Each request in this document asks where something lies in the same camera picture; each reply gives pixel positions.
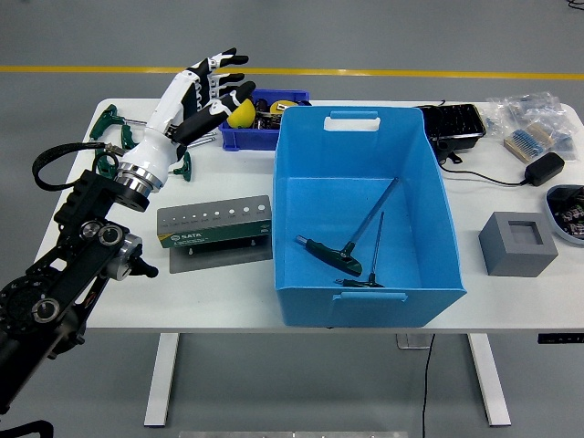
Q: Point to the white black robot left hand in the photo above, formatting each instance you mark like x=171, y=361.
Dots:
x=155, y=146

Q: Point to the grey green hex key stand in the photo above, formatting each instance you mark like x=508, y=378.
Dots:
x=214, y=235

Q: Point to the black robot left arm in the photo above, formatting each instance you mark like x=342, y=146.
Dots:
x=59, y=283

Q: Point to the large blue folding box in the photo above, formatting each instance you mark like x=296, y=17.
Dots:
x=401, y=260

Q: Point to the small blue plastic bin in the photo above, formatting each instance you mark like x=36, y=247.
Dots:
x=248, y=139

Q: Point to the dark metal hardware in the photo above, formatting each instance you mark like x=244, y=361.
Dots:
x=263, y=119

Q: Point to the yellow tape measure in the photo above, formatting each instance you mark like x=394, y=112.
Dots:
x=280, y=107

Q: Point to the white table leg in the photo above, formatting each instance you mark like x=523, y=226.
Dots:
x=159, y=378
x=490, y=378

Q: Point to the black plastic case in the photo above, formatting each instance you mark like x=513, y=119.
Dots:
x=456, y=123

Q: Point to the grey cube block with recess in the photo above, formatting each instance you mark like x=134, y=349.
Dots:
x=502, y=255

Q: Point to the blue resistor tape bundle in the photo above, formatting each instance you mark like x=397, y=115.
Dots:
x=529, y=141

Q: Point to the clear plastic component bags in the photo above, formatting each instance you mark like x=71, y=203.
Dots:
x=534, y=107

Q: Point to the black power adapter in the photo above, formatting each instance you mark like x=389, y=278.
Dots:
x=545, y=168

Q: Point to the blue-rimmed tray with parts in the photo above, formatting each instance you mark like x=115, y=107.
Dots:
x=568, y=205

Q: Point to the black table control panel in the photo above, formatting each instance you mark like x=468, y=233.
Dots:
x=561, y=338

